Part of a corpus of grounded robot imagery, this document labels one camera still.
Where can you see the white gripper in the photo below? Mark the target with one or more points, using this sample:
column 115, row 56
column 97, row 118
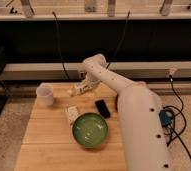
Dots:
column 87, row 85

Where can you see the white plastic bottle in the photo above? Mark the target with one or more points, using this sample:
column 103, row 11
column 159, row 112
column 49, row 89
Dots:
column 77, row 90

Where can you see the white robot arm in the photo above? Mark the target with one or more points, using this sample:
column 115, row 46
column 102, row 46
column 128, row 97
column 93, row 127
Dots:
column 138, row 107

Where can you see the green ceramic bowl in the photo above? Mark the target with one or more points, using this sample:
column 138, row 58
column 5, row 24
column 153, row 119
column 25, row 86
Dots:
column 90, row 130

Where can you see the black rectangular block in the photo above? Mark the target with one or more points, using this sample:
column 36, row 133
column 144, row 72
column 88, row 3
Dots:
column 102, row 108

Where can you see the small white box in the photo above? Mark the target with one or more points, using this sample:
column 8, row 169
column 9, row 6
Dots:
column 72, row 114

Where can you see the translucent plastic cup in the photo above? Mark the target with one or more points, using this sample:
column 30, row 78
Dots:
column 44, row 94

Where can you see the blue device on floor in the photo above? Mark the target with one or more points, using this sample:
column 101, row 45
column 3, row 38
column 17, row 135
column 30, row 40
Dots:
column 166, row 117

